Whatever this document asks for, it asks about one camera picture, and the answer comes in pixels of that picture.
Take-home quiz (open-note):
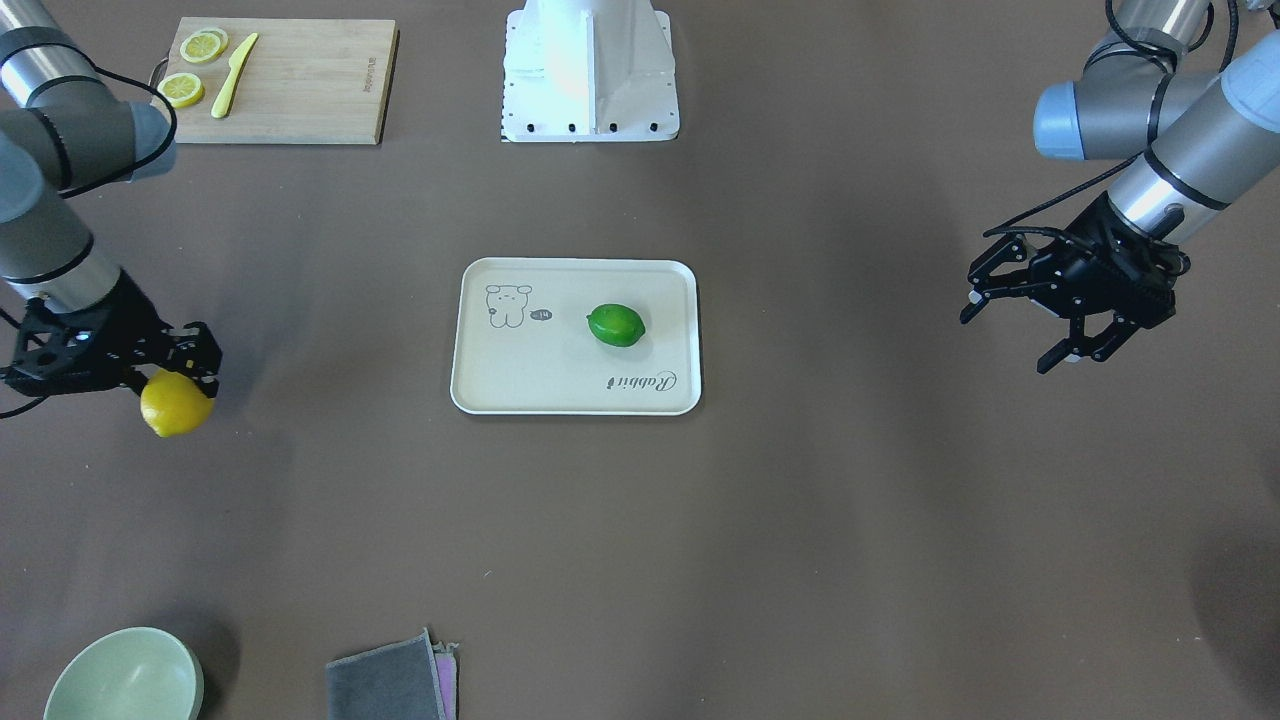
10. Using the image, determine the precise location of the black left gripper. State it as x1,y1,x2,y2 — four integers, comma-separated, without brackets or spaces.
960,193,1190,375

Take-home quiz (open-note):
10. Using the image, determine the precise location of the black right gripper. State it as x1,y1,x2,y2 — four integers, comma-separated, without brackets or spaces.
3,273,221,397

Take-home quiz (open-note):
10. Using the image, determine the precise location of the yellow lemon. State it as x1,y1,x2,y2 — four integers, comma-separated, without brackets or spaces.
140,369,215,438

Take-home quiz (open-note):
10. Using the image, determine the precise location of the green lime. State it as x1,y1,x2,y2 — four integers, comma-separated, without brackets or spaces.
586,304,646,348

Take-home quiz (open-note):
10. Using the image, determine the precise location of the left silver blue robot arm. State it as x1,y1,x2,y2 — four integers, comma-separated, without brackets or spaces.
960,1,1279,374

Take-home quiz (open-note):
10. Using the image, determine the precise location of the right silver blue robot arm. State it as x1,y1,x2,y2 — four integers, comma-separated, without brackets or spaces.
1,1,221,398

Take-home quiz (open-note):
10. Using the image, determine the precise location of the white rabbit tray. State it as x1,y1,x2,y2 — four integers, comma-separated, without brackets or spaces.
451,258,701,416

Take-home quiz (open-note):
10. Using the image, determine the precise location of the lemon slice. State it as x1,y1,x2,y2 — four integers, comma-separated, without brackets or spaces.
179,27,229,64
156,72,205,109

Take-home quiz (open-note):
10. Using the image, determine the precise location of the wooden cutting board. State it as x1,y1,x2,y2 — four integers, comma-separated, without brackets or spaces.
160,17,399,145

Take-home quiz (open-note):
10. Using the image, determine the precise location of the yellow plastic knife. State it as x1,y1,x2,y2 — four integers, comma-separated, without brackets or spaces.
210,32,260,119

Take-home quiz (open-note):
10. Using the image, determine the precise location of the mint green bowl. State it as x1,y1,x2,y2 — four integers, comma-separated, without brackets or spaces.
44,626,205,719

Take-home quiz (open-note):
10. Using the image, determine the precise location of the grey folded cloth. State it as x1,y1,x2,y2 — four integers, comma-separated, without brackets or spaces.
325,628,460,719

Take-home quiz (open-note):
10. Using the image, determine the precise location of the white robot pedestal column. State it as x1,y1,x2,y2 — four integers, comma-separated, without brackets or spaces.
500,1,681,143

